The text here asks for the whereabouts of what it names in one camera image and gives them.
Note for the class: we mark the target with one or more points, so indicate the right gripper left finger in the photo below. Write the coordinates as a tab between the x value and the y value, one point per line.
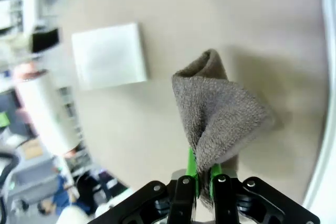
181	203

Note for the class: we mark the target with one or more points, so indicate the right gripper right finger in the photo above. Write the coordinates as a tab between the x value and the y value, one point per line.
228	203

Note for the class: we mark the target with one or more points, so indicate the grey-brown terry towel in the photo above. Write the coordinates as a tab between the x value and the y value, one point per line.
218	108

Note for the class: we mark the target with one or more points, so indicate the pink white lint roller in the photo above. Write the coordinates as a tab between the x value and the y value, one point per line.
47	111

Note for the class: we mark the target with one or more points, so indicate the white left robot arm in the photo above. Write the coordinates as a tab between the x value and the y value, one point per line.
34	1

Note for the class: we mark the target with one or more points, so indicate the silver metal tray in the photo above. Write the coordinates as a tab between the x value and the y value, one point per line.
328	77

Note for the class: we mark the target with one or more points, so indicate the white folded roller stand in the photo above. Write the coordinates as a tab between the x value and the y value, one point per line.
107	56

